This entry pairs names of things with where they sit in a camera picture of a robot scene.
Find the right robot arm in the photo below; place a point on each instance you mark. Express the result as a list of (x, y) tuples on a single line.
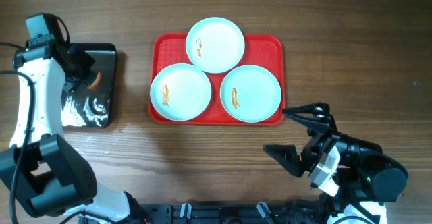
[(355, 176)]

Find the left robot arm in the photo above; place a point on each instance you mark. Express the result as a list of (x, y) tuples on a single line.
[(45, 175)]

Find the black rectangular water tray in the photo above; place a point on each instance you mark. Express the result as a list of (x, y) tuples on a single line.
[(91, 108)]

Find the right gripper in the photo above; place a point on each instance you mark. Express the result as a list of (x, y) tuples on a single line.
[(322, 135)]

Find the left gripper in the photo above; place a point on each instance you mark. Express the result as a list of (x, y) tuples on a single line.
[(75, 66)]

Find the green orange sponge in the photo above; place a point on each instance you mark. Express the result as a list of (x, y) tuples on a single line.
[(93, 79)]

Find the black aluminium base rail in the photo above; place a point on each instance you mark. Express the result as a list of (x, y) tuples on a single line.
[(236, 213)]

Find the white plate top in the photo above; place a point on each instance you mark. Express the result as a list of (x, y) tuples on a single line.
[(215, 45)]

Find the white plate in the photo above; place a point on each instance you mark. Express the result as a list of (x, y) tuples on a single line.
[(215, 45), (250, 93), (180, 92)]

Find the red plastic tray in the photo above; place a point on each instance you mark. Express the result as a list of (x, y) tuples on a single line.
[(260, 49)]

